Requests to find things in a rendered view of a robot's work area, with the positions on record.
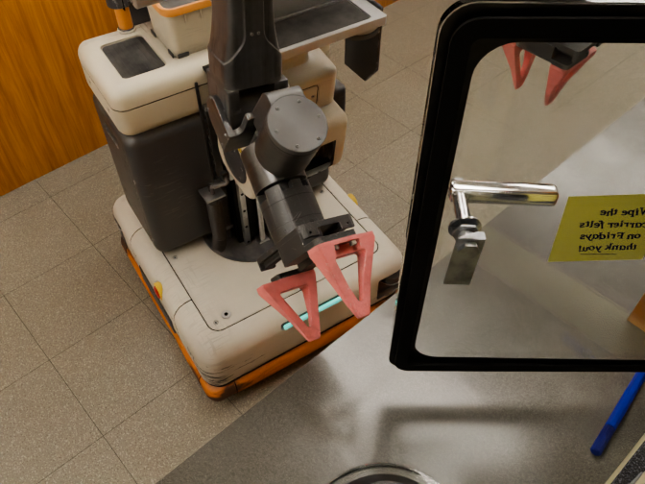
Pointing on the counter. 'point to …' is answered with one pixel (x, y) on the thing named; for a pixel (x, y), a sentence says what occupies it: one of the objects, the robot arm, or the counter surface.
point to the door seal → (459, 49)
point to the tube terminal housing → (627, 462)
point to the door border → (458, 139)
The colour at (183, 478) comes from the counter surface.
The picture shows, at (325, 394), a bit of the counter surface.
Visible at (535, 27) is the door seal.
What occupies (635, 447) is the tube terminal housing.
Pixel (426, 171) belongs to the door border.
